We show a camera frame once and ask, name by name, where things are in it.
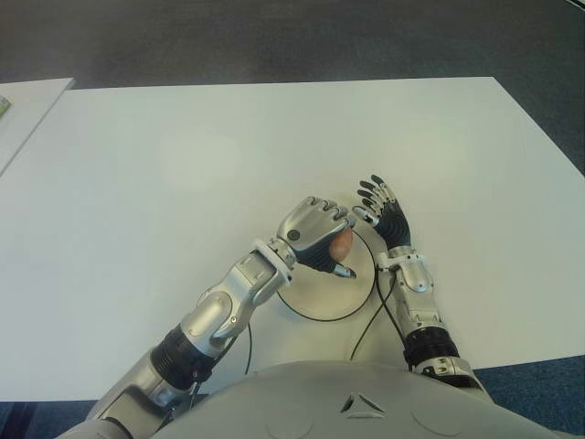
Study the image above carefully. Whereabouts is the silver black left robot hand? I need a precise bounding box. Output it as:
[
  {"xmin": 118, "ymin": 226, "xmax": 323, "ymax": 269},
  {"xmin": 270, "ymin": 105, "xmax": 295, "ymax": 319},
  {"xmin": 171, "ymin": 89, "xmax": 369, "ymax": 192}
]
[{"xmin": 276, "ymin": 196, "xmax": 358, "ymax": 280}]

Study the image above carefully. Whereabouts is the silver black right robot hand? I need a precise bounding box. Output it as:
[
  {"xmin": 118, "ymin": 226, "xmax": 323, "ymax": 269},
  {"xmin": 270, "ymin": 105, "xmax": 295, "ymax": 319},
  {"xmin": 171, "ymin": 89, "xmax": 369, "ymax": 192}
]
[{"xmin": 351, "ymin": 173, "xmax": 413, "ymax": 251}]

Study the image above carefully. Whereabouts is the red yellow apple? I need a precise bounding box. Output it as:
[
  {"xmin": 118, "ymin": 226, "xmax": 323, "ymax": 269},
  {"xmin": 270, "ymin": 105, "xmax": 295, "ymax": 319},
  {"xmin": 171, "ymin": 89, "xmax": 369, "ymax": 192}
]
[{"xmin": 328, "ymin": 228, "xmax": 355, "ymax": 262}]

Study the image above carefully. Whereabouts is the white plate with black rim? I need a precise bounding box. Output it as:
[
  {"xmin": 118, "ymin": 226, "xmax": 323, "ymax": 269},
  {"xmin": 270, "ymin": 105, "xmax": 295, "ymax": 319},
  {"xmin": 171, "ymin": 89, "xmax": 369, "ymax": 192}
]
[{"xmin": 275, "ymin": 223, "xmax": 378, "ymax": 323}]

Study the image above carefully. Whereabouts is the grey robot torso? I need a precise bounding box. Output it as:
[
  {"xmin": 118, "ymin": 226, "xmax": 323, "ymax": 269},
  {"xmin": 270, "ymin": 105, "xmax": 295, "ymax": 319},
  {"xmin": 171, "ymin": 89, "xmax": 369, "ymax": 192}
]
[{"xmin": 150, "ymin": 359, "xmax": 585, "ymax": 439}]

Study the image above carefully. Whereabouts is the white side table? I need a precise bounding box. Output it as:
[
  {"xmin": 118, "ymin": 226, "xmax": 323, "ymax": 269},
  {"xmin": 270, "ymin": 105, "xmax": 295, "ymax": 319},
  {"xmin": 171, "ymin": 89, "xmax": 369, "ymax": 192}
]
[{"xmin": 0, "ymin": 78, "xmax": 75, "ymax": 177}]

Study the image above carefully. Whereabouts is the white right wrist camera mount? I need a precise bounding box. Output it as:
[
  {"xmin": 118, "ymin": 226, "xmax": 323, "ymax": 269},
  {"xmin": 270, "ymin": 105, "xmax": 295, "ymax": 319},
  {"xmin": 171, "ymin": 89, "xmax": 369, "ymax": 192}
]
[{"xmin": 376, "ymin": 250, "xmax": 429, "ymax": 272}]

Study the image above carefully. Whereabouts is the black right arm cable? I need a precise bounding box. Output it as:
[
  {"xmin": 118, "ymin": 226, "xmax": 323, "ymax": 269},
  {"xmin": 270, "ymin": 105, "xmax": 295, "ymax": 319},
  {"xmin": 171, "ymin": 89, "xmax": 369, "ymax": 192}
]
[{"xmin": 351, "ymin": 263, "xmax": 409, "ymax": 362}]

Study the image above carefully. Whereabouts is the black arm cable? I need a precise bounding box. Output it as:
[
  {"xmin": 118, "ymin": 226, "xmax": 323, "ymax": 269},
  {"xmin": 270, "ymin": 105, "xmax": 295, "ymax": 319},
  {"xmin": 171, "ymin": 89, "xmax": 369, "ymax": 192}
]
[
  {"xmin": 188, "ymin": 326, "xmax": 255, "ymax": 409},
  {"xmin": 351, "ymin": 263, "xmax": 409, "ymax": 362}
]

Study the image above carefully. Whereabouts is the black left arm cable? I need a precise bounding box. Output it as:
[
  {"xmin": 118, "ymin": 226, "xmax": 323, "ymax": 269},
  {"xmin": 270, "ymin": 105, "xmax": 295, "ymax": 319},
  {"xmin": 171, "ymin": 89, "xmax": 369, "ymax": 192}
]
[{"xmin": 188, "ymin": 326, "xmax": 255, "ymax": 409}]

